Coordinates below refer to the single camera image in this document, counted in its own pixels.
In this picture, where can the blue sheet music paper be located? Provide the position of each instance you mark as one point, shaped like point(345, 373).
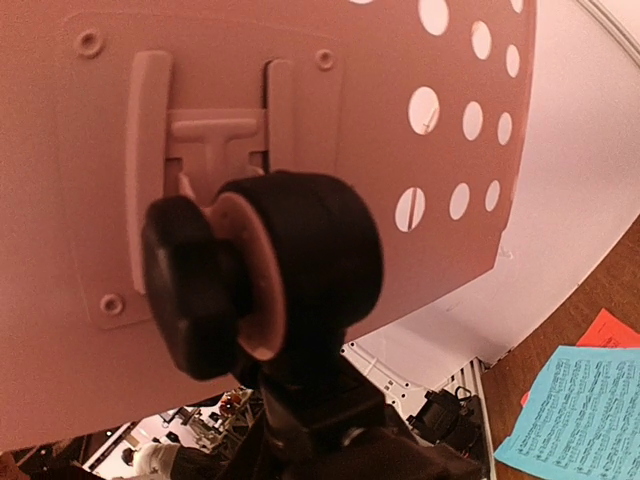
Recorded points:
point(581, 420)

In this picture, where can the pink music stand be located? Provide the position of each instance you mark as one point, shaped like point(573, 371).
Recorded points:
point(421, 106)

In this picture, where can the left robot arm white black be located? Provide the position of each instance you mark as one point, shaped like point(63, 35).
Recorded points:
point(452, 413)

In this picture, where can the red sheet music paper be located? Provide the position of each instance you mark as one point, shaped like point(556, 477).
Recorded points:
point(607, 331)

